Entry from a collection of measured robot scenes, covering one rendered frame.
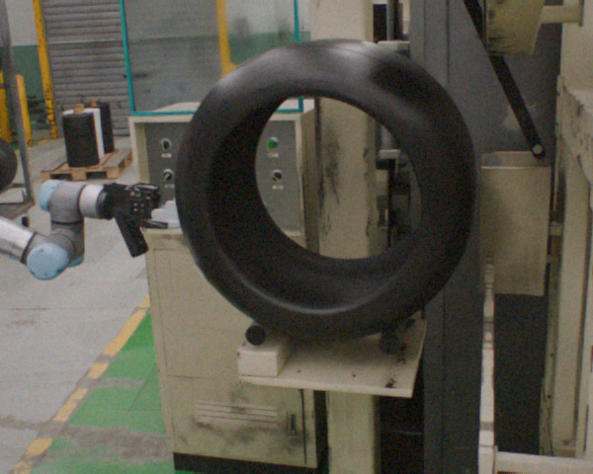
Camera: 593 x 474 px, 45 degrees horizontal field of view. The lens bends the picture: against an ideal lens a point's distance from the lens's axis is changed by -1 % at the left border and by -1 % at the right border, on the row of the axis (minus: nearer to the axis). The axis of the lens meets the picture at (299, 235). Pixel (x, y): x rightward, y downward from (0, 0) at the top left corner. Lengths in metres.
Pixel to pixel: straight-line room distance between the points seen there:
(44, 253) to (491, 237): 0.97
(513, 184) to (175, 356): 1.33
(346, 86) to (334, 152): 0.46
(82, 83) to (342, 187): 9.75
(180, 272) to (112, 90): 8.95
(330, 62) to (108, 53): 9.93
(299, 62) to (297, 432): 1.47
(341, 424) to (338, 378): 0.48
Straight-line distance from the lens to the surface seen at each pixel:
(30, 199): 6.28
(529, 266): 1.71
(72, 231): 1.69
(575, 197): 1.68
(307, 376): 1.56
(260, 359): 1.55
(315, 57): 1.33
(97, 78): 11.28
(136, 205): 1.60
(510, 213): 1.67
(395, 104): 1.29
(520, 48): 1.56
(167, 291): 2.41
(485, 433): 1.01
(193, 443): 2.64
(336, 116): 1.73
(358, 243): 1.79
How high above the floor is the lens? 1.53
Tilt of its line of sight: 17 degrees down
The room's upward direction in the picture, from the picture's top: 3 degrees counter-clockwise
